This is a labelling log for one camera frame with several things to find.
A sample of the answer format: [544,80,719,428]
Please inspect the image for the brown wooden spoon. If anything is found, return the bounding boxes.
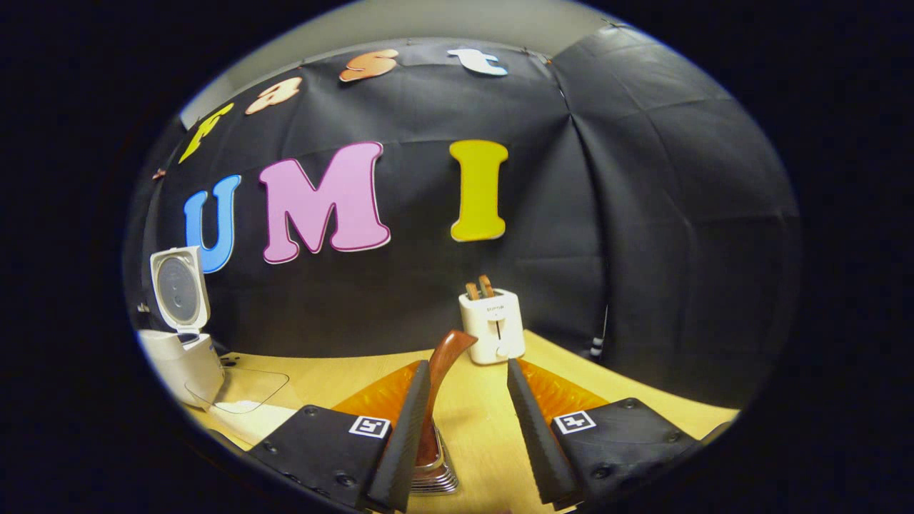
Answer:
[416,329,478,468]

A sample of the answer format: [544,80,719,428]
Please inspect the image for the clear glass dish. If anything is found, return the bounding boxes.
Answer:
[184,368,301,447]

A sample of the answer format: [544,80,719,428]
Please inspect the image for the black backdrop cloth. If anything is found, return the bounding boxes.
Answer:
[125,25,804,408]

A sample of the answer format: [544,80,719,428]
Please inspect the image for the white rice cooker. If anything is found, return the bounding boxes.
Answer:
[137,246,226,409]

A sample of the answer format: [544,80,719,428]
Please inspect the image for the white rice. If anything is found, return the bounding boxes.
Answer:
[214,401,301,447]

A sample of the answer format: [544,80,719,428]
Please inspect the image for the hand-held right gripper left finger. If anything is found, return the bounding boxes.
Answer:
[246,359,431,513]

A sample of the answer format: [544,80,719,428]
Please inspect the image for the white toaster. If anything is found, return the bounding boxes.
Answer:
[458,288,526,366]

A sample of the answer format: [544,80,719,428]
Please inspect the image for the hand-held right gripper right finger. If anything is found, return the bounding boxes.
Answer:
[507,357,704,511]

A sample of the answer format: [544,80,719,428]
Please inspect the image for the metal wire chopstick holder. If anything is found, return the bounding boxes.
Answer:
[411,421,460,495]

